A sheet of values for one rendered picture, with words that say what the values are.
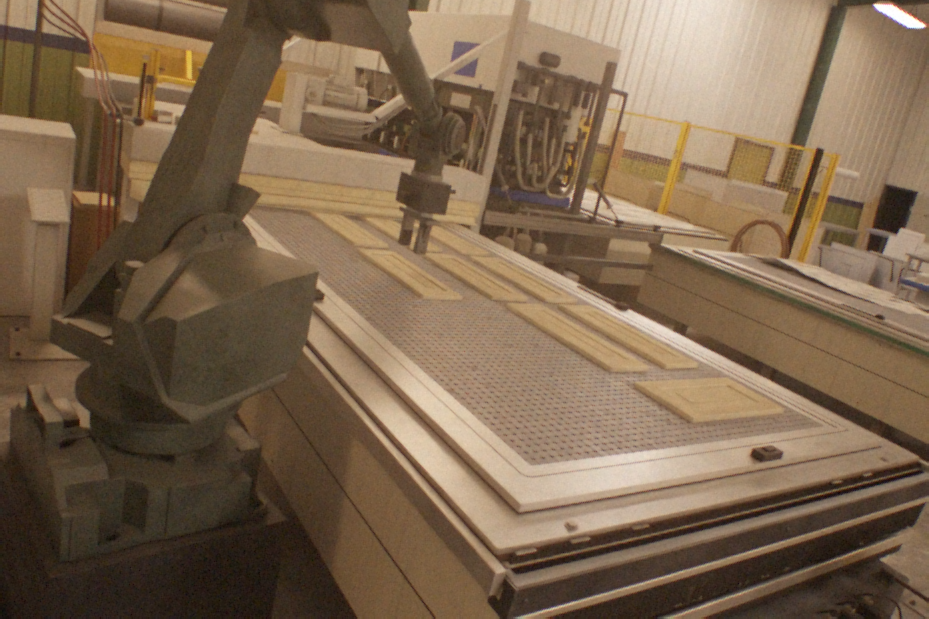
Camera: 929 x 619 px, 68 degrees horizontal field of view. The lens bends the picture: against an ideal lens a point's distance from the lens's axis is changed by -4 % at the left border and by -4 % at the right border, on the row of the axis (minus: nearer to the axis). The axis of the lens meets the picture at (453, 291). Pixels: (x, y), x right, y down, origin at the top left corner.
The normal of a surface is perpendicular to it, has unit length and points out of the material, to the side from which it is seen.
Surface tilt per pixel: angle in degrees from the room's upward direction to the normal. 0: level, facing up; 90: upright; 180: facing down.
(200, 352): 90
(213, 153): 81
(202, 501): 90
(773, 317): 90
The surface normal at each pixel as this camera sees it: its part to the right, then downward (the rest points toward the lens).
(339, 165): 0.51, 0.33
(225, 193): 0.95, 0.12
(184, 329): 0.76, 0.32
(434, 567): -0.84, -0.04
